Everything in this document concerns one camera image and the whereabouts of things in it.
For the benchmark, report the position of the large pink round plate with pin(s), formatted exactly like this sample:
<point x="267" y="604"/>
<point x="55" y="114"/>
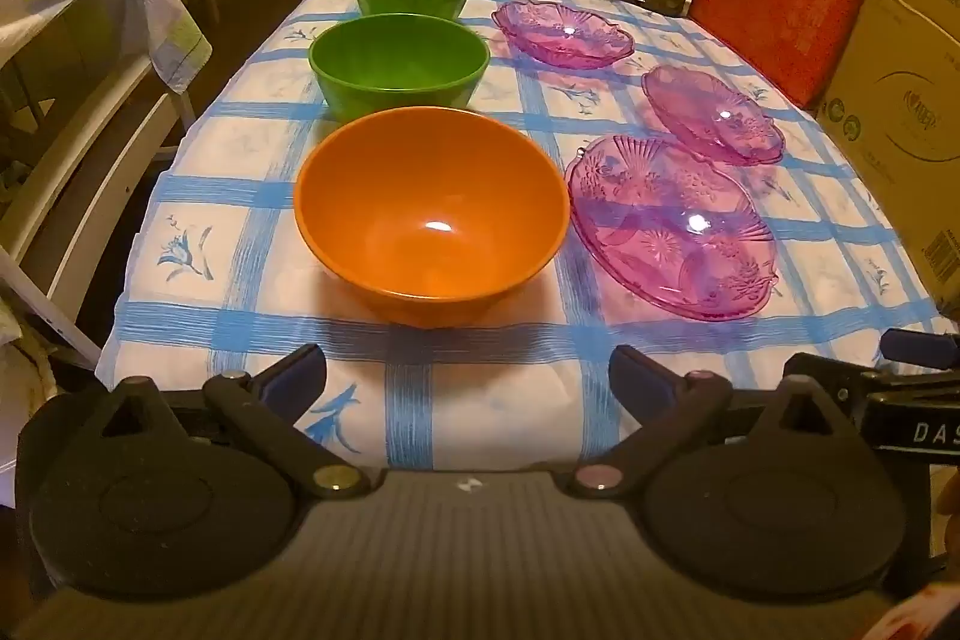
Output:
<point x="660" y="220"/>

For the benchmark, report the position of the pink oval glass plate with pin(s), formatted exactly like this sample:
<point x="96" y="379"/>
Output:
<point x="562" y="29"/>
<point x="712" y="111"/>

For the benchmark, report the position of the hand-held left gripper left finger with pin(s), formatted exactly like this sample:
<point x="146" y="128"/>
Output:
<point x="296" y="377"/>

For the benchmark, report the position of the red tote bag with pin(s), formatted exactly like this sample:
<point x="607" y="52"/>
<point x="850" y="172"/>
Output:
<point x="780" y="3"/>

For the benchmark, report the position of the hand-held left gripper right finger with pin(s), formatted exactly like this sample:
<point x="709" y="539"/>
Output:
<point x="637" y="377"/>

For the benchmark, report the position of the person's right hand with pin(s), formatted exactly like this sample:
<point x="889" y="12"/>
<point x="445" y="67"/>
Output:
<point x="949" y="512"/>

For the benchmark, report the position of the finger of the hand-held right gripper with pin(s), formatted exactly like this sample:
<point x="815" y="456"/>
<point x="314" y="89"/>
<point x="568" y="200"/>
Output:
<point x="922" y="346"/>
<point x="847" y="374"/>

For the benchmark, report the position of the large printed cardboard box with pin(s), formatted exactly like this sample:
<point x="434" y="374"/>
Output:
<point x="900" y="123"/>

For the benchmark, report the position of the orange plastic bowl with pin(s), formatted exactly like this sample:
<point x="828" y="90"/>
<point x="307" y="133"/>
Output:
<point x="420" y="197"/>

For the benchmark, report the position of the blue checked tablecloth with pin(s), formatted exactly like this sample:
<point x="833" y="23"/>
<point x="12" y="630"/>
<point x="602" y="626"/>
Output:
<point x="480" y="385"/>

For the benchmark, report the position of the white wooden chair frame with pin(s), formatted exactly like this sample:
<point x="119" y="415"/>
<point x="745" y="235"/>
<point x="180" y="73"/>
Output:
<point x="97" y="183"/>

